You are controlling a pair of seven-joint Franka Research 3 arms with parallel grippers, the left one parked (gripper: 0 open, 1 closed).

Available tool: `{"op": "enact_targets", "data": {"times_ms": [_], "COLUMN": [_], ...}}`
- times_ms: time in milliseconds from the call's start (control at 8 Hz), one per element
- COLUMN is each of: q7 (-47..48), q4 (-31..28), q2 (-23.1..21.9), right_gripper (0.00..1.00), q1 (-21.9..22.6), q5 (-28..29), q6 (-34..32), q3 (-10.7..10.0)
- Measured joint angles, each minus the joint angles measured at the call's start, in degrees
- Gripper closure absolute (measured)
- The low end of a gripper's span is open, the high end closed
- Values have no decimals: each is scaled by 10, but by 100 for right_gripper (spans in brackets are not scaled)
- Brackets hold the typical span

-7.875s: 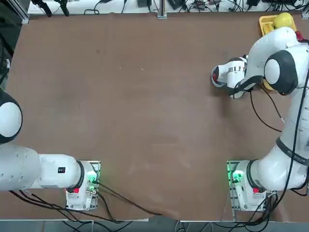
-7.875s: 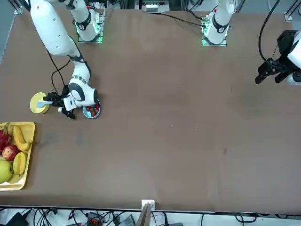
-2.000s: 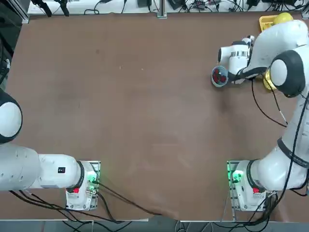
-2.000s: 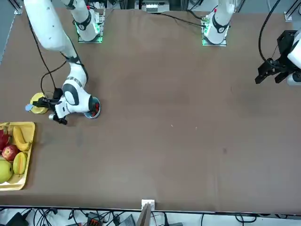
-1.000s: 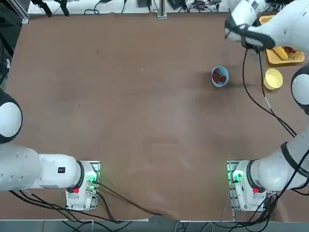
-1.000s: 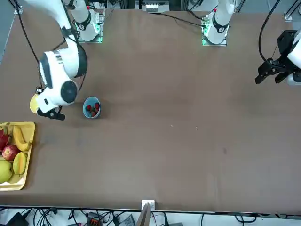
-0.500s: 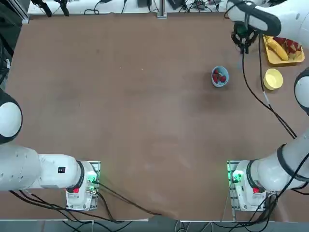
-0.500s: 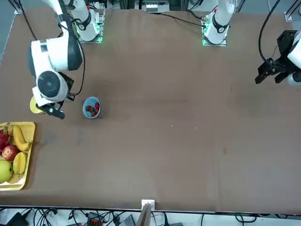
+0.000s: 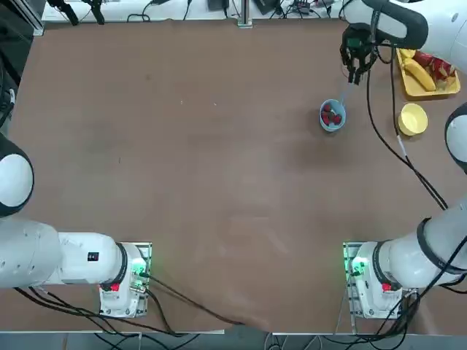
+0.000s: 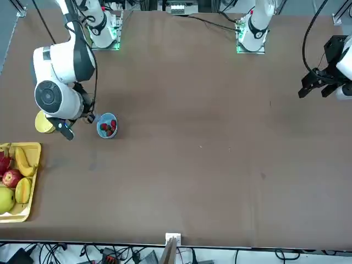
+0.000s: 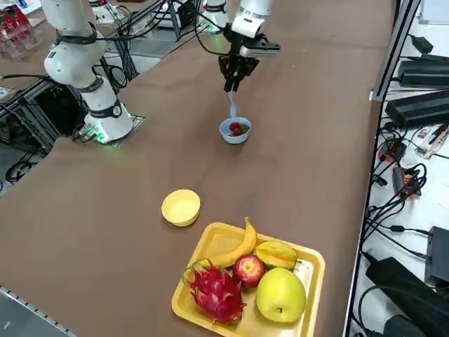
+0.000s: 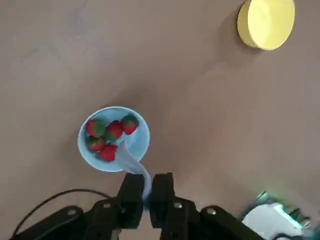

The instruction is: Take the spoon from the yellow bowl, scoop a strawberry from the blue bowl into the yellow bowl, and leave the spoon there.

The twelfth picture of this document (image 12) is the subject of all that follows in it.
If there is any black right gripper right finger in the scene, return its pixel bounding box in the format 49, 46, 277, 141
149, 172, 266, 240

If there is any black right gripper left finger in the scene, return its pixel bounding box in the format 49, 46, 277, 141
12, 173, 146, 240

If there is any light blue spoon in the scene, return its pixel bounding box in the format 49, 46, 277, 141
115, 138, 154, 208

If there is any blue bowl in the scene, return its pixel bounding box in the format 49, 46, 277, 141
76, 106, 151, 173

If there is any yellow bowl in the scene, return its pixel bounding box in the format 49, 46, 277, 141
236, 0, 296, 51

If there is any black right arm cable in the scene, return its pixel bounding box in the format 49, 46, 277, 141
11, 188, 119, 238

